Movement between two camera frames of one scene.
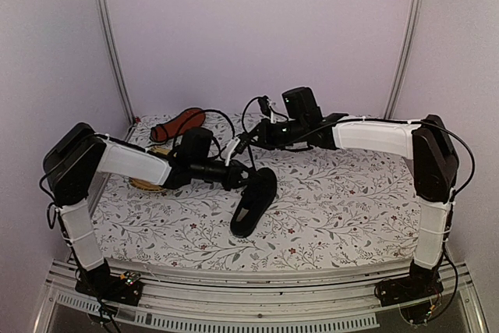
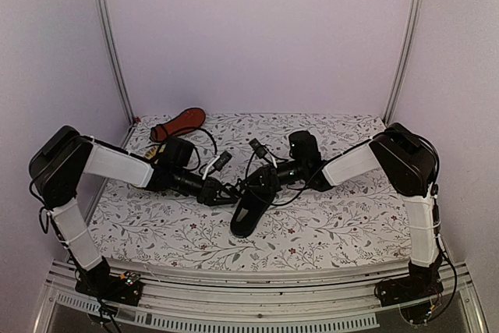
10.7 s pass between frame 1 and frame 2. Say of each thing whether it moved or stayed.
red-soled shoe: stayed
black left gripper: moved
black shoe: stayed
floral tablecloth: stayed
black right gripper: moved
